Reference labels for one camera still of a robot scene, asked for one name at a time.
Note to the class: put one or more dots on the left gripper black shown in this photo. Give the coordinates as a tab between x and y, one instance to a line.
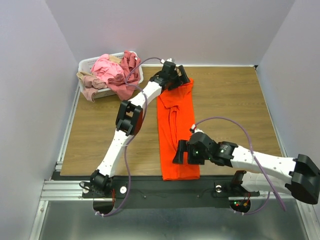
185	78

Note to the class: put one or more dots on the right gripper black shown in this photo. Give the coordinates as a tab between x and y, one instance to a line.
185	152

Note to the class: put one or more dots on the orange t shirt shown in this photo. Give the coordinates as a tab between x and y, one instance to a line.
175	116

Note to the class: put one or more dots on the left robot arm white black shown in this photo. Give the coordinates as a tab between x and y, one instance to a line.
129	120

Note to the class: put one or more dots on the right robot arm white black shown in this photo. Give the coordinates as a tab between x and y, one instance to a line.
296	176

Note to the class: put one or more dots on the dusty rose t shirt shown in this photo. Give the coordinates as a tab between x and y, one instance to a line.
124	84

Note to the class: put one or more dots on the light pink t shirt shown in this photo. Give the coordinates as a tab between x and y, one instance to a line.
107	67

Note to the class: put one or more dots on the beige mauve t shirt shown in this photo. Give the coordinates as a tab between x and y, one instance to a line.
91	84

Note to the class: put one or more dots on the white plastic laundry basket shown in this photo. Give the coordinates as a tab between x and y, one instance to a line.
86	65

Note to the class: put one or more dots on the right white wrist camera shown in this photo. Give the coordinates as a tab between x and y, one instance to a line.
194	129

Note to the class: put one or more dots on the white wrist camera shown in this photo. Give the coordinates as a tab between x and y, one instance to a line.
194	129
171	60

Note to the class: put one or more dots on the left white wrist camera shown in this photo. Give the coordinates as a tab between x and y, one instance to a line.
171	60

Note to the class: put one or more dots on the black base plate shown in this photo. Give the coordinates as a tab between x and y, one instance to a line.
104	208

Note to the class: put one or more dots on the aluminium frame rail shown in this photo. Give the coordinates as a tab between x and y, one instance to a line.
62	190

